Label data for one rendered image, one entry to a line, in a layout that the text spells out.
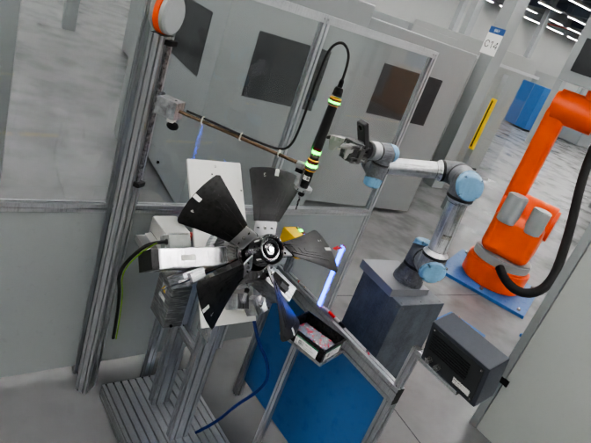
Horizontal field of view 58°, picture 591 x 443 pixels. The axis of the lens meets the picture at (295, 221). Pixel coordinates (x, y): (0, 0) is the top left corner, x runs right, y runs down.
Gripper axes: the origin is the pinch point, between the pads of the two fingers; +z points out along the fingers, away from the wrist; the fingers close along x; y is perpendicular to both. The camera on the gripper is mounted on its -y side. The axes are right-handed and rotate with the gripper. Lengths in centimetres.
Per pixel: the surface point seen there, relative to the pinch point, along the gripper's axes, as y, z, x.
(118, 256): 85, 48, 55
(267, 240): 41.8, 17.3, -2.7
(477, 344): 42, -27, -73
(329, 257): 49, -15, -6
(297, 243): 47.1, -3.2, 2.4
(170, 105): 10, 44, 47
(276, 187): 27.4, 7.3, 14.3
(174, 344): 120, 22, 31
